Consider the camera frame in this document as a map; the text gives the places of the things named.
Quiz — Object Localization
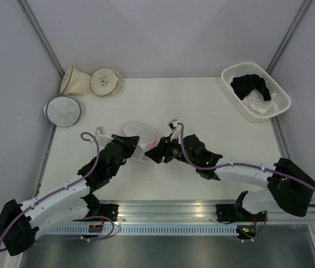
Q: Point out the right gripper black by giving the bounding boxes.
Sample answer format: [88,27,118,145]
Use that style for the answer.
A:
[145,132,198,167]

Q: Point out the pink-trimmed mesh laundry bag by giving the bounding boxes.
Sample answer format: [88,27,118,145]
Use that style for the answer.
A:
[121,120,158,162]

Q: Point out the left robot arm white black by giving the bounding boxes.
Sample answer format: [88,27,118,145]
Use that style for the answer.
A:
[0,135,140,256]

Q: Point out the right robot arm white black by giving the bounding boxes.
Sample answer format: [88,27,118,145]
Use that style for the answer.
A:
[145,135,315,221]

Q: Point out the beige laundry bag bra logo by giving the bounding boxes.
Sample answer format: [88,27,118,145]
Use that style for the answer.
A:
[90,68,126,98]

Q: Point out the grey-trimmed mesh laundry bag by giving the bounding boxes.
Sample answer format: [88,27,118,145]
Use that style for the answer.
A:
[43,95,85,127]

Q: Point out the beige laundry bag left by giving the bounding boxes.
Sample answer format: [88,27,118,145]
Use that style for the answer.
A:
[60,66,92,97]

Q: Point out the black garment in basket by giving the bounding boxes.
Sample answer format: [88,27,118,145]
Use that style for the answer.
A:
[231,74,271,101]

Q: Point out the white garment in basket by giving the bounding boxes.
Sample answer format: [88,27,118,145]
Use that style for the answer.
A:
[242,89,280,116]

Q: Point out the white perforated plastic basket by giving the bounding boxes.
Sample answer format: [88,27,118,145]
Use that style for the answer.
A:
[221,62,291,123]

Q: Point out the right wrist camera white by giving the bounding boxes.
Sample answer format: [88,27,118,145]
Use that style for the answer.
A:
[168,119,182,142]

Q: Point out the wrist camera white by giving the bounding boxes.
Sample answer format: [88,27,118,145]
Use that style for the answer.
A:
[168,119,182,142]
[94,127,112,145]

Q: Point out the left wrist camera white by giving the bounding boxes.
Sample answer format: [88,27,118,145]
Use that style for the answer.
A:
[94,127,112,145]

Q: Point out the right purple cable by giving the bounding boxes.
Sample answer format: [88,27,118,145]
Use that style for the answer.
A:
[174,122,315,243]

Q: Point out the aluminium mounting rail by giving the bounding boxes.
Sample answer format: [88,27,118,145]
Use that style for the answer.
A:
[101,200,315,225]

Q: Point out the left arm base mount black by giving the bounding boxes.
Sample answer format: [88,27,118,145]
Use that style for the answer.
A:
[87,204,119,222]

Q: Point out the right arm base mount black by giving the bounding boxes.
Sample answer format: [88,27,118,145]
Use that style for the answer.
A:
[214,204,266,224]

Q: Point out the white slotted cable duct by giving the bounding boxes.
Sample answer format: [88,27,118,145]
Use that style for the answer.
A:
[46,223,238,236]

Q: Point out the left aluminium frame post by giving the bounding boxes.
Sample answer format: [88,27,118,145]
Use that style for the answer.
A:
[17,0,64,78]

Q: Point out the aluminium frame post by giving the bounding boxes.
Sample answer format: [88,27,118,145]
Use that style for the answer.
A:
[17,0,64,78]
[266,0,314,74]

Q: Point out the right aluminium frame post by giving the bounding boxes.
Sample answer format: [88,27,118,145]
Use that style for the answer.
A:
[266,0,314,74]

